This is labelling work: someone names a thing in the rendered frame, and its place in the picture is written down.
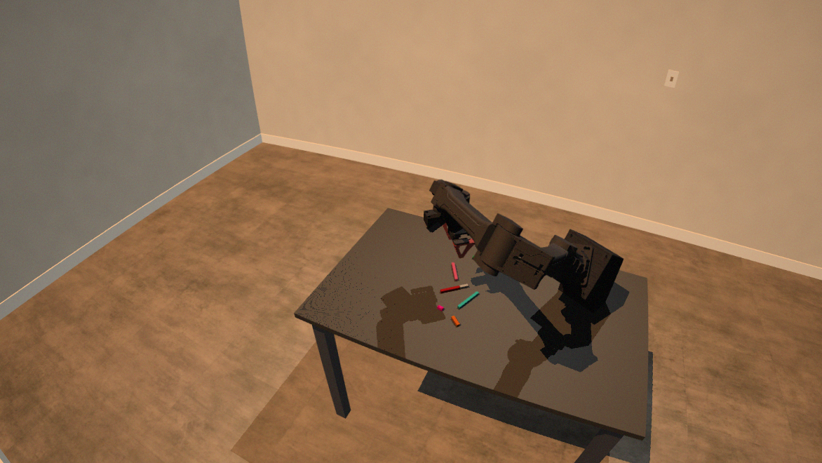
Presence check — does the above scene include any turquoise green rod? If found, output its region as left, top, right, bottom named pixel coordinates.
left=457, top=291, right=479, bottom=309

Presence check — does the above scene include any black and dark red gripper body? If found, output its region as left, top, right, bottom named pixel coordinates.
left=447, top=228, right=469, bottom=246

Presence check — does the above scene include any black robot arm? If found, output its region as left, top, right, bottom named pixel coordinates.
left=424, top=180, right=594, bottom=290

